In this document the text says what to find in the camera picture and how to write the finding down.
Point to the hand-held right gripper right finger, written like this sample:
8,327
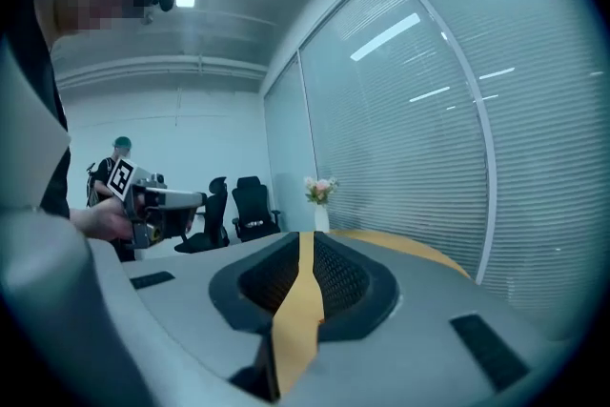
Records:
345,281

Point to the person's left hand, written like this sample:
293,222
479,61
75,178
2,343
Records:
107,219

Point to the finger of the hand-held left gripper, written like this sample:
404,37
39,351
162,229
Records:
178,197
174,224

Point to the glass partition with blinds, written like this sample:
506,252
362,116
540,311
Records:
410,148

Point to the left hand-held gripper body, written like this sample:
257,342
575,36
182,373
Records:
136,200

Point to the pink flower bouquet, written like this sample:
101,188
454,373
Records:
321,189

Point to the white vase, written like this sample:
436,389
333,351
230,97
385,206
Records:
321,218

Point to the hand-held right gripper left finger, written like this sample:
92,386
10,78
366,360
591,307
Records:
267,281

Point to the black office chair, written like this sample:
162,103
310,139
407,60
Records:
253,209
209,219

